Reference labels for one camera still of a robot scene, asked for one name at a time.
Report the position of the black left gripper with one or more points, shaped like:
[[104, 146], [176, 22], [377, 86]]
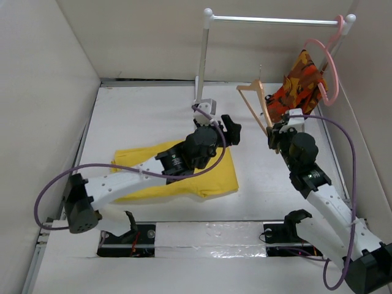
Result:
[[231, 134]]

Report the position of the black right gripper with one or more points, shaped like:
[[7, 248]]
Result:
[[274, 134]]

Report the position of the wooden hanger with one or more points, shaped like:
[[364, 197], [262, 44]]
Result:
[[260, 91]]

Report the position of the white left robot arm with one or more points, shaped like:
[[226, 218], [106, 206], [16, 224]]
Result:
[[200, 153]]

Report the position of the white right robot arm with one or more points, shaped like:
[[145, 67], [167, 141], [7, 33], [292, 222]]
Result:
[[363, 258]]

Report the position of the orange camouflage trousers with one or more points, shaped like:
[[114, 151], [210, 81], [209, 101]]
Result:
[[300, 89]]

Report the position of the pink plastic hanger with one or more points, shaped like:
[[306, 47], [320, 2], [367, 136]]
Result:
[[328, 101]]

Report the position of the white clothes rack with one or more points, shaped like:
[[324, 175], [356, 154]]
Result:
[[209, 17]]

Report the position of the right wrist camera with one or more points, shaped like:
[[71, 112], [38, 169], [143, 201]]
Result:
[[291, 121]]

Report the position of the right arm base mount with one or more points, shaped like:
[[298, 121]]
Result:
[[279, 242]]

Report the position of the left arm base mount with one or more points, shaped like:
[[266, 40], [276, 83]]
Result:
[[140, 245]]

